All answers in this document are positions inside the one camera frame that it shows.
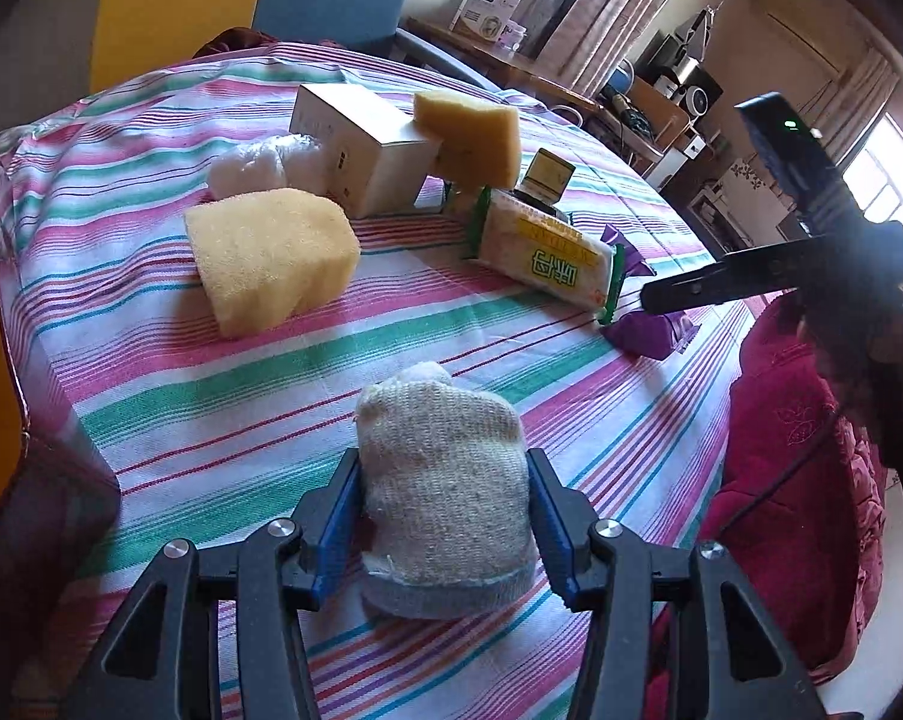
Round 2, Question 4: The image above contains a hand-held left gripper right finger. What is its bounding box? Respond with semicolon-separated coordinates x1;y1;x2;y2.
526;448;835;720

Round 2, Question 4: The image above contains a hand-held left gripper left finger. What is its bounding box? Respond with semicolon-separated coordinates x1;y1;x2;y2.
61;448;363;720

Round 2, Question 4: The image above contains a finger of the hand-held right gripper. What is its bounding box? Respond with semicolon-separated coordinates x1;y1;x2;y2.
638;236;824;316

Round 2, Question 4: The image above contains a beige sock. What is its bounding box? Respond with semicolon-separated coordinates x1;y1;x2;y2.
355;361;540;620

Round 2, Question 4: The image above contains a green-edged snack packet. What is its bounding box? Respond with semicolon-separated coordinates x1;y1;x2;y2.
462;186;625;323

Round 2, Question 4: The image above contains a large yellow sponge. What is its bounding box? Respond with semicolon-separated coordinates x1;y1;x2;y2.
183;187;362;338

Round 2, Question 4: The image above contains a white cardboard box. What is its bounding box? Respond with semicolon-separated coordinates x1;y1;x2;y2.
289;82;443;218

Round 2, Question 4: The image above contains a side window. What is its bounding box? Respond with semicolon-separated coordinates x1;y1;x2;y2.
845;111;903;241

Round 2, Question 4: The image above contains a white floral cabinet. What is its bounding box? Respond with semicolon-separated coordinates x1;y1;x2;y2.
689;156;769;241

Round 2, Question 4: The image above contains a purple snack packet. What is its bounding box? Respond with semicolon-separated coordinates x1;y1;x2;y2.
599;223;703;359

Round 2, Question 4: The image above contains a striped tablecloth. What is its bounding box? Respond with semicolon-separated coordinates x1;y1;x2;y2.
0;41;760;720

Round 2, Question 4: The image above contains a black and silver speaker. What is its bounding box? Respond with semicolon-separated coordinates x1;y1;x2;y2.
672;60;724;117

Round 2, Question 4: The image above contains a small black and yellow box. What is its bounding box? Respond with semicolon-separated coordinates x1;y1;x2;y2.
512;150;578;222

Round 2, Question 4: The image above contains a black stereo unit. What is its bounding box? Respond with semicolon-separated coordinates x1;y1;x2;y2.
638;34;700;83

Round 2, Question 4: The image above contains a red quilted jacket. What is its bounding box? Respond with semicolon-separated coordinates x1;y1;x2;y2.
646;292;891;706

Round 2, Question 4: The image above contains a wooden desk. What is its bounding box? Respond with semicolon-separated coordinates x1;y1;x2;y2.
406;15;692;166

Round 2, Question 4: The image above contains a striped curtain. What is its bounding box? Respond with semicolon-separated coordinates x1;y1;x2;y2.
533;0;752;98

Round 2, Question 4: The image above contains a small yellow sponge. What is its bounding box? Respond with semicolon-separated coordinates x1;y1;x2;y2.
412;90;522;191

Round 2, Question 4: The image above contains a white appliance box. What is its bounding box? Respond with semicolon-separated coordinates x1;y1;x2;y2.
451;0;531;42

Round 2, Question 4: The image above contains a crumpled white plastic bag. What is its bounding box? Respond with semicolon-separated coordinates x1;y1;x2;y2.
208;133;325;200

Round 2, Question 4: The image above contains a maroon cloth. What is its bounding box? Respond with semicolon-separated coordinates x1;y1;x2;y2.
194;28;281;59

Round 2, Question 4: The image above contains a black cable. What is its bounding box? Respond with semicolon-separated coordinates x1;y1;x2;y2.
721;390;850;518

